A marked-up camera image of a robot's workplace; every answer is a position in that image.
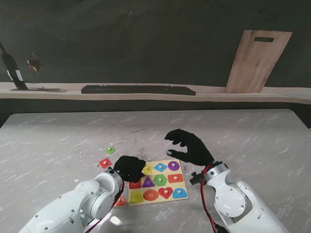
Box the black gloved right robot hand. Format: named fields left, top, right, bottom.
left=164, top=129, right=215, bottom=167

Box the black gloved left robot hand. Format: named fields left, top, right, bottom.
left=113, top=155, right=146, bottom=183

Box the red square puzzle piece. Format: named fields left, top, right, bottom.
left=99, top=157, right=113, bottom=169

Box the wooden shape puzzle board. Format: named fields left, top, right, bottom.
left=127, top=159, right=190, bottom=206

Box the orange rectangle puzzle piece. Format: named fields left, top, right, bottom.
left=167, top=172, right=184, bottom=183

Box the green hexagon puzzle piece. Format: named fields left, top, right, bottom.
left=153, top=173, right=169, bottom=187

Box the red heart puzzle piece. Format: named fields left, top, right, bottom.
left=158, top=186, right=173, bottom=200

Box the blue semicircle puzzle piece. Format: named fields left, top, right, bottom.
left=172, top=187, right=189, bottom=199

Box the wooden cutting board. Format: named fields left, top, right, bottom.
left=225, top=30, right=293, bottom=94

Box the long black tray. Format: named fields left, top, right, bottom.
left=81, top=84, right=196, bottom=96

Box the light wooden shelf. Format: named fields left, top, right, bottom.
left=0, top=82, right=311, bottom=105

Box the wine glass with red wine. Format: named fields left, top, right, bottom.
left=26, top=52, right=48, bottom=90

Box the dark wine bottle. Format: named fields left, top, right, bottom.
left=0, top=42, right=29, bottom=90

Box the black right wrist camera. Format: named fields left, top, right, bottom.
left=190, top=171, right=204, bottom=185

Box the red cable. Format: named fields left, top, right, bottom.
left=85, top=181, right=126, bottom=233
left=200, top=165, right=219, bottom=233

